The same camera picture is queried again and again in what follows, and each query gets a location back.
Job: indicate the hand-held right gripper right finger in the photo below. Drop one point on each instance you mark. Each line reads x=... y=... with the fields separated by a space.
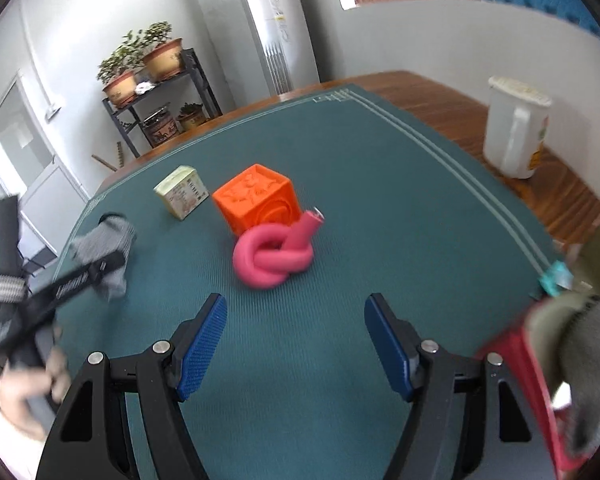
x=390 y=345

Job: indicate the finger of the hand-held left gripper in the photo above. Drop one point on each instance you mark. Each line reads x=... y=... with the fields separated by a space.
x=7 y=237
x=75 y=282

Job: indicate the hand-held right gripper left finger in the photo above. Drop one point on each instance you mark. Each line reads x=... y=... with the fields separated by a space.
x=202 y=345

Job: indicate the grey ribbed sock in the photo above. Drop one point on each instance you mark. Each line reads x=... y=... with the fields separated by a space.
x=105 y=235
x=590 y=350

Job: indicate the pink knotted foam tube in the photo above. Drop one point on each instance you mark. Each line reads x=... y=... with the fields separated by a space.
x=260 y=260

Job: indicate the yellow cardboard box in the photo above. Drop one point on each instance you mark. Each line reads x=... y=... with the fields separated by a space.
x=180 y=192

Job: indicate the red storage box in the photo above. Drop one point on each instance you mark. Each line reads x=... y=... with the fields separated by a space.
x=530 y=375

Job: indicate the orange toy cube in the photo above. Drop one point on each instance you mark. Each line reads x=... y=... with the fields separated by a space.
x=252 y=200

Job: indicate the person's left forearm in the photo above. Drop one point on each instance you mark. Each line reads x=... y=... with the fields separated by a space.
x=5 y=450

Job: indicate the person's left hand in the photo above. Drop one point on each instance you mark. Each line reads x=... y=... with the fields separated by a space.
x=60 y=370

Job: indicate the black chair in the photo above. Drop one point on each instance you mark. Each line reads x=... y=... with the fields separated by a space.
x=37 y=257

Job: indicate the white glass door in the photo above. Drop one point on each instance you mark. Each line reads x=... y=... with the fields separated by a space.
x=30 y=160

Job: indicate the bamboo stick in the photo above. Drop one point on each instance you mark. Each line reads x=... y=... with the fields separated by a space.
x=110 y=160

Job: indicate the black metal plant rack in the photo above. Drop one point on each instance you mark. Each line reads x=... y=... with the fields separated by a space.
x=125 y=130

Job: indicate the green table mat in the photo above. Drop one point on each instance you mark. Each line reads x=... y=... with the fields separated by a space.
x=330 y=185

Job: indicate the dark patterned pot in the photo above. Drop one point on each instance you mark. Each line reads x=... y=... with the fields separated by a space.
x=159 y=127

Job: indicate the potted plant in clay pot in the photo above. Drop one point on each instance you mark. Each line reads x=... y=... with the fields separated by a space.
x=162 y=60
x=120 y=87

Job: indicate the white crumpled cloth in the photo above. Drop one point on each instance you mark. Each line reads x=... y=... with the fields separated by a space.
x=142 y=88

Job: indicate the small potted succulent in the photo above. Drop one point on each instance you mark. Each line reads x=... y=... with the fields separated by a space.
x=192 y=117

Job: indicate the white plastic pitcher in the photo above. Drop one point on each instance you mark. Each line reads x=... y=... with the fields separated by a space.
x=505 y=130

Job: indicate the standing air conditioner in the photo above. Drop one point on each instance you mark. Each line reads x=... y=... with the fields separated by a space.
x=280 y=35

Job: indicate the white wall outlet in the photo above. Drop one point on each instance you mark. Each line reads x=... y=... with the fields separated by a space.
x=53 y=112

